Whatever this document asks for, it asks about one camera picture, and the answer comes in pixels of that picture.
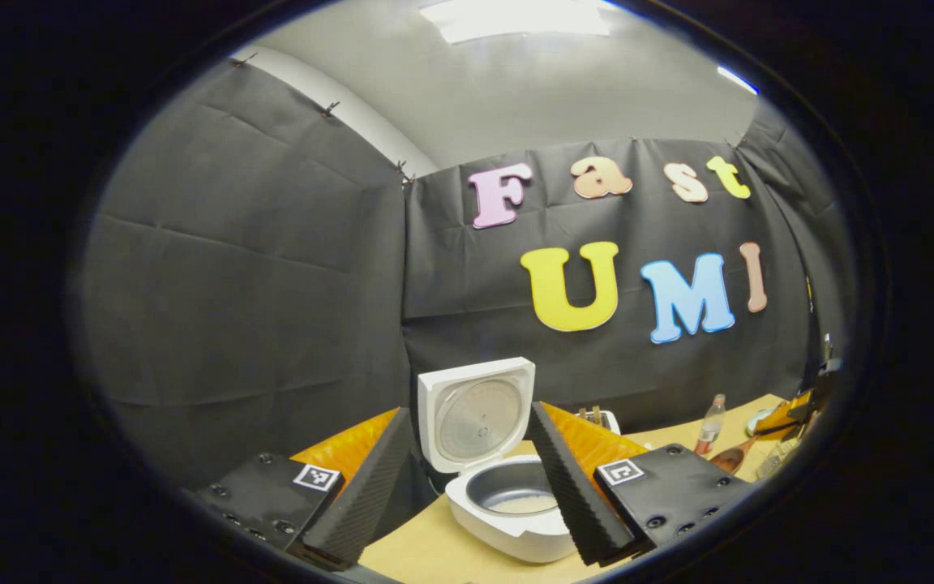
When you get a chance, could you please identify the brown wooden spoon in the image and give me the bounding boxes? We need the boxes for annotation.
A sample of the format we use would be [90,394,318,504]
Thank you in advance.
[709,438,761,475]

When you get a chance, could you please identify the white toaster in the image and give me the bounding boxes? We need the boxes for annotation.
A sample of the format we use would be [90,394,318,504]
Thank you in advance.
[579,406,622,436]

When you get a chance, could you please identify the black backdrop cloth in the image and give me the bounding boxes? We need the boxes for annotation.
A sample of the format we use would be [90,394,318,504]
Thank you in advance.
[78,61,857,496]

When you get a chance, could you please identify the white rice cooker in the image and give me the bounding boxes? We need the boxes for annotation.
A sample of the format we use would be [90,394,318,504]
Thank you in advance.
[417,357,577,565]

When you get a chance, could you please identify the ceiling light panel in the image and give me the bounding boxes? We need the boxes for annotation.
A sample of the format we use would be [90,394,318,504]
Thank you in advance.
[421,0,612,45]

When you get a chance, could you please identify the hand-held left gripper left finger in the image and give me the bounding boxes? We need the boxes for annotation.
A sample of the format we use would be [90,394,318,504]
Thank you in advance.
[183,406,416,573]

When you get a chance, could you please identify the white rice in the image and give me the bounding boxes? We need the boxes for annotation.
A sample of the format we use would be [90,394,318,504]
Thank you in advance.
[487,493,559,516]

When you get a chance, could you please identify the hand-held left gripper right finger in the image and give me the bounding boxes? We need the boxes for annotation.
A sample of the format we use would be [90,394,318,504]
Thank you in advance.
[525,400,752,569]

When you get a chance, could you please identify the clear plastic water bottle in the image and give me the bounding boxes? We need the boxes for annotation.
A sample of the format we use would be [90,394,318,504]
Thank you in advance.
[694,394,727,457]

